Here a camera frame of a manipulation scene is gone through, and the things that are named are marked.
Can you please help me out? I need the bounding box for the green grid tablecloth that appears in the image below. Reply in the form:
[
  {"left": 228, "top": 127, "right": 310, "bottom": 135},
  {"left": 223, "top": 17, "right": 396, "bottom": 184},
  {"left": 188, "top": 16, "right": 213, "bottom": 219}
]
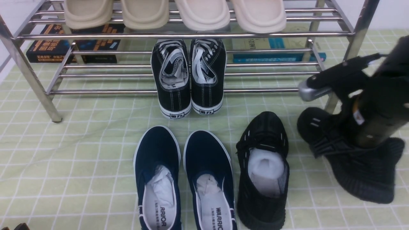
[{"left": 0, "top": 22, "right": 409, "bottom": 230}]

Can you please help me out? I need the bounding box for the teal beige book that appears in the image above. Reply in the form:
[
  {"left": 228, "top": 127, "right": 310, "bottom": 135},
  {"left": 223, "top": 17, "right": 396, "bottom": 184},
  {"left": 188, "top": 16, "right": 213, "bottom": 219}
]
[{"left": 231, "top": 37, "right": 307, "bottom": 64}]

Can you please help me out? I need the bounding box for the navy slip-on shoe left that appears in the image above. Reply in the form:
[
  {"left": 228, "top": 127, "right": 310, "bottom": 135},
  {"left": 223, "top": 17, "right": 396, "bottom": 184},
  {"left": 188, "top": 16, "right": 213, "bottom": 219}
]
[{"left": 133, "top": 126, "right": 183, "bottom": 230}]

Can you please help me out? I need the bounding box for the navy slip-on shoe right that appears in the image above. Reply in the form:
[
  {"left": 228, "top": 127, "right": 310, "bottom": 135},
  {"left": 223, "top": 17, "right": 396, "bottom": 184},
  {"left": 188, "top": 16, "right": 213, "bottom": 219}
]
[{"left": 183, "top": 130, "right": 237, "bottom": 230}]

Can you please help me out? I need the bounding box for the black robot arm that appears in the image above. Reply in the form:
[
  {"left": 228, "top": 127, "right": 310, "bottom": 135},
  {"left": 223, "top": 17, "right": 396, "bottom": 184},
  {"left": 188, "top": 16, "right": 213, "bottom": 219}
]
[{"left": 343, "top": 36, "right": 409, "bottom": 148}]

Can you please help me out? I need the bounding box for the cream slipper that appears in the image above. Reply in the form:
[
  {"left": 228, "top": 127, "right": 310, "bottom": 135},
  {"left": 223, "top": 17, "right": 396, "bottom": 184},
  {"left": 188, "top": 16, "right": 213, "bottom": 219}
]
[
  {"left": 231, "top": 0, "right": 287, "bottom": 34},
  {"left": 175, "top": 0, "right": 230, "bottom": 31}
]

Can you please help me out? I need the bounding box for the black canvas sneaker right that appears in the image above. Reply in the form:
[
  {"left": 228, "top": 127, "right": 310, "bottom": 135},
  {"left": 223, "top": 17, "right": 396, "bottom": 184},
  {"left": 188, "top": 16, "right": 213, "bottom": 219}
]
[{"left": 190, "top": 38, "right": 227, "bottom": 115}]

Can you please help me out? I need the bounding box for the cream slipper far right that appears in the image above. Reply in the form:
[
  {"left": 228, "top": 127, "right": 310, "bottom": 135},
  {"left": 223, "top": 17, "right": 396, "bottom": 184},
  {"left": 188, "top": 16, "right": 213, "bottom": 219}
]
[{"left": 231, "top": 0, "right": 287, "bottom": 34}]

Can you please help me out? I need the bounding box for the silver metal shoe rack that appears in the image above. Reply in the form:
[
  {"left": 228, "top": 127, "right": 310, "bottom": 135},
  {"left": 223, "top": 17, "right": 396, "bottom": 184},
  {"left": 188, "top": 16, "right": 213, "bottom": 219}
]
[{"left": 1, "top": 0, "right": 379, "bottom": 123}]

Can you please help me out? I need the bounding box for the black canvas sneaker left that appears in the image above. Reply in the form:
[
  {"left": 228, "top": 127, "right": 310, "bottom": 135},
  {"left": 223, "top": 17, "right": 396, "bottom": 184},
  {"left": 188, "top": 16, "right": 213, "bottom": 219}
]
[{"left": 150, "top": 39, "right": 192, "bottom": 120}]

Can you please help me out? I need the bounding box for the beige slipper far left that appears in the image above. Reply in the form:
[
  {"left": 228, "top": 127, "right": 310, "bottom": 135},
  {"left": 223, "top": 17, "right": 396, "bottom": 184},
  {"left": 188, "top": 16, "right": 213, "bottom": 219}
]
[{"left": 64, "top": 0, "right": 114, "bottom": 29}]

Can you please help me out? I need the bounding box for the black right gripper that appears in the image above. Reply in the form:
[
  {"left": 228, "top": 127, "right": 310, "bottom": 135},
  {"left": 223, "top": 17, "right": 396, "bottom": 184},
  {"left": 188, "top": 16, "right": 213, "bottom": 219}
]
[{"left": 347, "top": 93, "right": 408, "bottom": 148}]

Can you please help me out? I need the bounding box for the navy slip-on shoe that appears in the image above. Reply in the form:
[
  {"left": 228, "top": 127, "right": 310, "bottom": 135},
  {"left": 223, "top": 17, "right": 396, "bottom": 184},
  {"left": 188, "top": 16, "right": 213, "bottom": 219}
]
[
  {"left": 133, "top": 126, "right": 183, "bottom": 230},
  {"left": 183, "top": 130, "right": 237, "bottom": 230}
]

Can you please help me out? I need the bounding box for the beige slipper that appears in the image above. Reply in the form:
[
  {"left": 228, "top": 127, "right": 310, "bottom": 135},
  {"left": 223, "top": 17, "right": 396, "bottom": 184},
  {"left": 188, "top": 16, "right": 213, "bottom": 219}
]
[
  {"left": 64, "top": 0, "right": 114, "bottom": 29},
  {"left": 121, "top": 0, "right": 169, "bottom": 30}
]

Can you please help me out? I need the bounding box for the black knit sneaker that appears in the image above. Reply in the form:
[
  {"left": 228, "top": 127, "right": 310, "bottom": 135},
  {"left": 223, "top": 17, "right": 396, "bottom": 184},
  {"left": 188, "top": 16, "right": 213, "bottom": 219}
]
[
  {"left": 297, "top": 107, "right": 405, "bottom": 204},
  {"left": 236, "top": 111, "right": 289, "bottom": 230}
]

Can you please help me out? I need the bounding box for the black canvas sneaker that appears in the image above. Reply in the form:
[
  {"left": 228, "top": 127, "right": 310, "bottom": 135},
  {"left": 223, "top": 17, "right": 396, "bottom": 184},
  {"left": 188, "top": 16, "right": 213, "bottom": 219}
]
[
  {"left": 190, "top": 38, "right": 227, "bottom": 115},
  {"left": 150, "top": 39, "right": 192, "bottom": 120}
]

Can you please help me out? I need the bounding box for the black orange book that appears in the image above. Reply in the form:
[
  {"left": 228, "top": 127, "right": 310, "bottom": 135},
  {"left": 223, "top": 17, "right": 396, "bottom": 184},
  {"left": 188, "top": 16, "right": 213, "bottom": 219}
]
[{"left": 26, "top": 24, "right": 127, "bottom": 64}]

